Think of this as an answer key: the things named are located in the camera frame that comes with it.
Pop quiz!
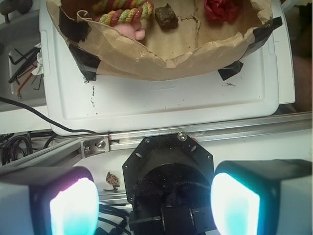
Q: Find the dark brown block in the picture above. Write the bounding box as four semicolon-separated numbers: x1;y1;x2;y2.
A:
155;3;178;29

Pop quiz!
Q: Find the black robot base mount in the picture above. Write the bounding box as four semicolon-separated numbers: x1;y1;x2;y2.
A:
122;132;216;235

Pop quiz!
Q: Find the black cable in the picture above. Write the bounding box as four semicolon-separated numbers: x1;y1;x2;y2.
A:
0;96;108;135

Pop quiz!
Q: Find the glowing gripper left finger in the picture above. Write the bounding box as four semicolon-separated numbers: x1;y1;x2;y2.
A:
0;166;99;235

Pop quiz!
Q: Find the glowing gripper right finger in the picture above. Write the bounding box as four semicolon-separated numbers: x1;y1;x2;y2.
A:
210;159;313;235

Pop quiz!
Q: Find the brown paper bag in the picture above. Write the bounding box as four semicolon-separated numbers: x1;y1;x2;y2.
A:
46;0;282;81

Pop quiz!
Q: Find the aluminium extrusion rail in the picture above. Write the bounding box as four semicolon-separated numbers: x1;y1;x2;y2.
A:
11;112;313;166

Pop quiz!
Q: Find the metal corner bracket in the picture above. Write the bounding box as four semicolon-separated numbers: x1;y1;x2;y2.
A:
80;137;110;159

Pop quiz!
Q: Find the multicolour twisted rope toy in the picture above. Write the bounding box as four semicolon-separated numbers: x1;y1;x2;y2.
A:
92;0;154;26

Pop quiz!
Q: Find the black hex key set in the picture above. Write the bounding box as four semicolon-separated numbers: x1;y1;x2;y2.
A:
8;47;41;99

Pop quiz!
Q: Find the small brown scrap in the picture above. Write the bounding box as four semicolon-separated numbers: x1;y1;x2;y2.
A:
103;172;120;192

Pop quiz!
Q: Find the white plastic tray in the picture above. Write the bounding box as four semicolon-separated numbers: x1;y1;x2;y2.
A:
40;1;279;133

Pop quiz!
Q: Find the pink plush toy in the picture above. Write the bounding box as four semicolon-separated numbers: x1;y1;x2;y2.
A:
114;21;145;41

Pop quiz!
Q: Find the red paper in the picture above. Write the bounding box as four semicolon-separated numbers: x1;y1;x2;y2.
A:
204;0;239;22

